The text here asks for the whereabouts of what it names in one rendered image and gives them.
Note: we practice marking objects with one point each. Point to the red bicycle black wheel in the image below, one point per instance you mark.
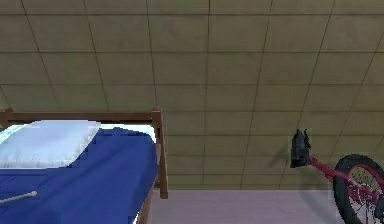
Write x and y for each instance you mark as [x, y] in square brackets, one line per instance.
[350, 186]

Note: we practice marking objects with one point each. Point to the thin white stick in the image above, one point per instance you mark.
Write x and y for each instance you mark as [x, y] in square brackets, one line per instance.
[20, 196]

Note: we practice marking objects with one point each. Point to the white pillow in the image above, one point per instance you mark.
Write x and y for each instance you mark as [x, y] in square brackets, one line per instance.
[46, 143]

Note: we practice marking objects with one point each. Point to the brown wooden bed blue blanket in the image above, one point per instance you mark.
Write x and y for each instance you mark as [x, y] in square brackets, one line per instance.
[110, 173]

